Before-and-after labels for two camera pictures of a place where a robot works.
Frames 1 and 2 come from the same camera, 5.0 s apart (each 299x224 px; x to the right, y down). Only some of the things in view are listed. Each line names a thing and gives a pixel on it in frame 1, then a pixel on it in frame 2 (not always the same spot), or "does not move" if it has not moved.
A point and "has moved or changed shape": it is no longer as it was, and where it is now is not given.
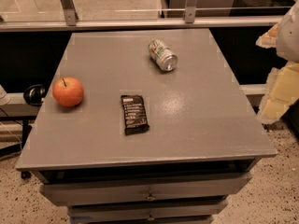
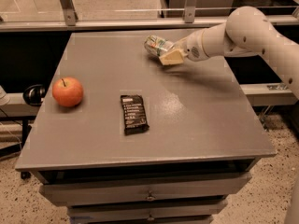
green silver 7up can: (162, 56) has moved or changed shape
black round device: (35, 94) does not move
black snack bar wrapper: (135, 118) does not move
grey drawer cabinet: (203, 144) does not move
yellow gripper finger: (269, 38) -> (193, 47)
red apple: (68, 91) does not move
